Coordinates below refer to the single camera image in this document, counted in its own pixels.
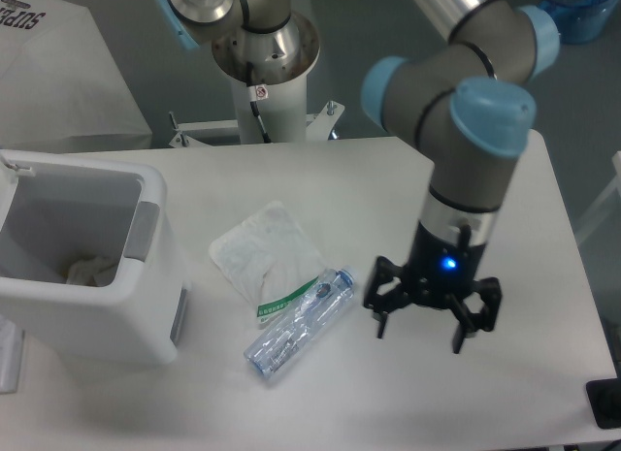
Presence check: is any blue water jug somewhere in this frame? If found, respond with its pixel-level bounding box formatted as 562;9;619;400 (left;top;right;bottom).
539;0;620;45

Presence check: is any clear plastic water bottle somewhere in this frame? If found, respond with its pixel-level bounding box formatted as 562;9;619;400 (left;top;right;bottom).
244;266;359;383

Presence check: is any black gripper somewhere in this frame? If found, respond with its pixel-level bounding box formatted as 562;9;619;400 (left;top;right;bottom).
362;220;502;355

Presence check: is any white frame right edge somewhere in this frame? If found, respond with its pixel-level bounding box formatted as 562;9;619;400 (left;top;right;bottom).
574;151;620;246

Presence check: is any white object left edge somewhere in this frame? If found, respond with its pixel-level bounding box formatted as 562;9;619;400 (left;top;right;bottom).
1;317;24;394

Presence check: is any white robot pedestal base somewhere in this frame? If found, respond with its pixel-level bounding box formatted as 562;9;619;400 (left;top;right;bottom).
169;76;345;148

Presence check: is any white printed cardboard box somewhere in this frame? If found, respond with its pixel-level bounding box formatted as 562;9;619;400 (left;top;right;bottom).
1;0;151;153

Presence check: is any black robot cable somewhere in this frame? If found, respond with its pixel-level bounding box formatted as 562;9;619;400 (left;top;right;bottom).
245;61;272;145

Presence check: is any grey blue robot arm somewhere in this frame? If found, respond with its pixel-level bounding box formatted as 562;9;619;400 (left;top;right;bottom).
156;0;560;351

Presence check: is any black device at edge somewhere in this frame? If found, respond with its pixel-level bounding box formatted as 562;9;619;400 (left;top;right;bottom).
585;378;620;430

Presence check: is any white push-lid trash can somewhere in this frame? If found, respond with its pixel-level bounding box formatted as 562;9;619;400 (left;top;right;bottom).
1;150;188;365

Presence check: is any crumpled white tissue in bin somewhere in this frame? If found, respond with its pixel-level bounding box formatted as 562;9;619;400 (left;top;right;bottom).
66;256;118;287

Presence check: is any white plastic wipes packet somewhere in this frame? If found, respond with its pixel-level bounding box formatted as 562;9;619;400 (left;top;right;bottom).
209;201;329;328

